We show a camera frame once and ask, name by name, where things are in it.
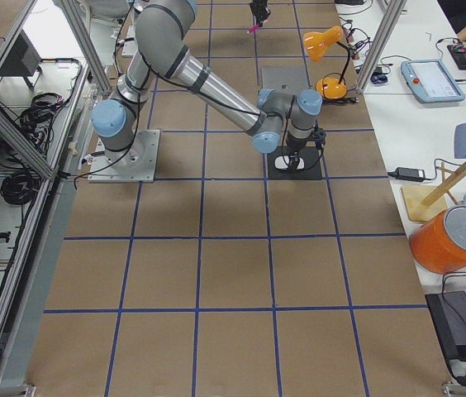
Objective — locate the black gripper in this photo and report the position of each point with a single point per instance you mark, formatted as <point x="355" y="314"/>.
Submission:
<point x="296" y="145"/>
<point x="257" y="8"/>

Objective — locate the white computer mouse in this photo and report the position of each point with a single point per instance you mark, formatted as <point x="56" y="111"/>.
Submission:
<point x="286" y="165"/>

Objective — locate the pink marker pen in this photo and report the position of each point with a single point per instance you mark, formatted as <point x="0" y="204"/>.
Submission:
<point x="255" y="28"/>

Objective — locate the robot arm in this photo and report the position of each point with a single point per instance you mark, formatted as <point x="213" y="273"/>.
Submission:
<point x="279" y="121"/>

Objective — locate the black mousepad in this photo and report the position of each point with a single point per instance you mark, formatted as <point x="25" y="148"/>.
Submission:
<point x="312" y="171"/>

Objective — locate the orange desk lamp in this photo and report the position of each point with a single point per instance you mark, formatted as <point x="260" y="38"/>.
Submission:
<point x="331" y="84"/>

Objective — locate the silver laptop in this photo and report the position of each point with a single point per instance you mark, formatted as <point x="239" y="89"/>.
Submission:
<point x="284" y="78"/>

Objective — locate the black power adapter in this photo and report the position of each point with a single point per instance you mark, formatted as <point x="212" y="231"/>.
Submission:
<point x="408" y="174"/>

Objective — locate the wooden stand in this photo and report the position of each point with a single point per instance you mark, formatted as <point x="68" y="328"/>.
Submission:
<point x="423" y="202"/>

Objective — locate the teach pendant tablet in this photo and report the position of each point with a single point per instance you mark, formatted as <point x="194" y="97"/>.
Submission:
<point x="430" y="82"/>

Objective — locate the orange cylinder container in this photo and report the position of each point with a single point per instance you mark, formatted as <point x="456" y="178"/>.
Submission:
<point x="440" y="244"/>

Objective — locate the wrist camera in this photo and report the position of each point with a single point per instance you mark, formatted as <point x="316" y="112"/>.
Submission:
<point x="319" y="137"/>

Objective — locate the aluminium frame post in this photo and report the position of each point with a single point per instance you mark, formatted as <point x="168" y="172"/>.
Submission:
<point x="383" y="33"/>

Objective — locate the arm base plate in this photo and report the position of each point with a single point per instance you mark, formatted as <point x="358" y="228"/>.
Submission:
<point x="139" y="163"/>

